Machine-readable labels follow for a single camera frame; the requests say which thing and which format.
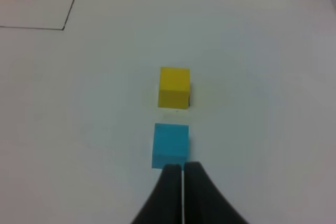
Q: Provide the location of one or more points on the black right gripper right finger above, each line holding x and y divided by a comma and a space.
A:
203, 202

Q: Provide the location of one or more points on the blue cube block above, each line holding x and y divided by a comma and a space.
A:
170, 145

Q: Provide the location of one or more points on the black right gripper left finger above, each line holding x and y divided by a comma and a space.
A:
164, 205

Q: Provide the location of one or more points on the yellow cube block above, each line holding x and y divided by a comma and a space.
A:
174, 88

